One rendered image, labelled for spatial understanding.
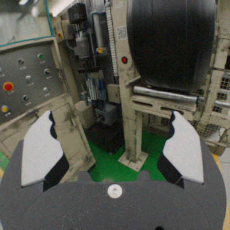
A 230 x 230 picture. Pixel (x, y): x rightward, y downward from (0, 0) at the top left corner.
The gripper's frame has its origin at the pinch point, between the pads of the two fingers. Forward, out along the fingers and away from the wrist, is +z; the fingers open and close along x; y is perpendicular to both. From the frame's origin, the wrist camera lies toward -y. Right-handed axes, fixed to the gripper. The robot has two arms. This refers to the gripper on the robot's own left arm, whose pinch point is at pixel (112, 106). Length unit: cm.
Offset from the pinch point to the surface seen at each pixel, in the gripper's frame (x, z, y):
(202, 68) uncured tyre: 30.1, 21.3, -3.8
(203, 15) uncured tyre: 24.3, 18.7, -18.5
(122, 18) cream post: 6, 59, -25
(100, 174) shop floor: -12, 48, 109
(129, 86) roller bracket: 9.7, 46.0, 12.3
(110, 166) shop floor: -1, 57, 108
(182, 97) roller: 33.0, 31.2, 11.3
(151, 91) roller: 20.8, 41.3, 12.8
